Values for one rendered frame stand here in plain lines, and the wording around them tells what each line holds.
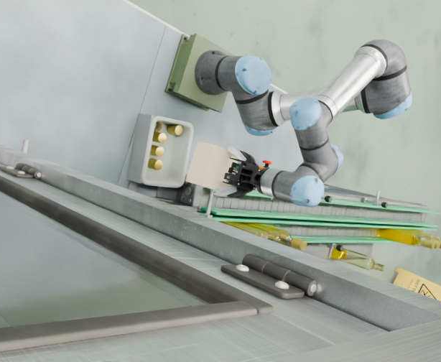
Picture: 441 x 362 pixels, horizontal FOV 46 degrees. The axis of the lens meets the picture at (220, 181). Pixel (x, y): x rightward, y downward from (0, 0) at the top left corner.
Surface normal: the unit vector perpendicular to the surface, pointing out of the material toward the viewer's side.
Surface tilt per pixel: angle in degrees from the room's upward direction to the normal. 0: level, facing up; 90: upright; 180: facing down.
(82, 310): 90
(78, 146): 0
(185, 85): 2
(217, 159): 0
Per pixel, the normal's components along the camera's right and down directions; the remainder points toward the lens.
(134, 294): 0.19, -0.98
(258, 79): 0.60, 0.09
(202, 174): -0.68, -0.22
